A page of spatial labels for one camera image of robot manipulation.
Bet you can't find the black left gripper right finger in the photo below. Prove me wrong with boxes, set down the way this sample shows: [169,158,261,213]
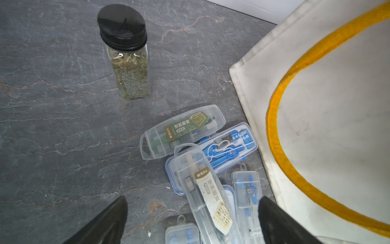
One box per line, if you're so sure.
[258,196,322,244]

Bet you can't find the large blue mifly compass case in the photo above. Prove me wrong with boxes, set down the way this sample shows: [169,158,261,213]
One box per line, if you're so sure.
[165,122,259,196]

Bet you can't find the herb spice jar black lid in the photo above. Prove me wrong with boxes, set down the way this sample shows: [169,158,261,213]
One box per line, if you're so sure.
[97,4,149,100]

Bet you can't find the clear compass case green label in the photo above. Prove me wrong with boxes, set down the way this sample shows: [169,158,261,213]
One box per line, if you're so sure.
[140,104,226,160]

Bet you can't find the cream canvas bag yellow handles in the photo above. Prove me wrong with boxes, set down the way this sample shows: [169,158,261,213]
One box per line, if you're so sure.
[229,1,390,244]

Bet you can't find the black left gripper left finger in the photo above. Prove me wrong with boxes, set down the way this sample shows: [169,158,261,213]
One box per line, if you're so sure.
[65,196,128,244]

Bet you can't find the clear compass case cream label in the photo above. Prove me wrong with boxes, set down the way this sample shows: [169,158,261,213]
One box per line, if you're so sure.
[173,143,243,244]

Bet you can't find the clear blue compass case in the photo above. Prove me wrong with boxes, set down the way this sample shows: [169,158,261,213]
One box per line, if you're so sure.
[231,164,265,244]

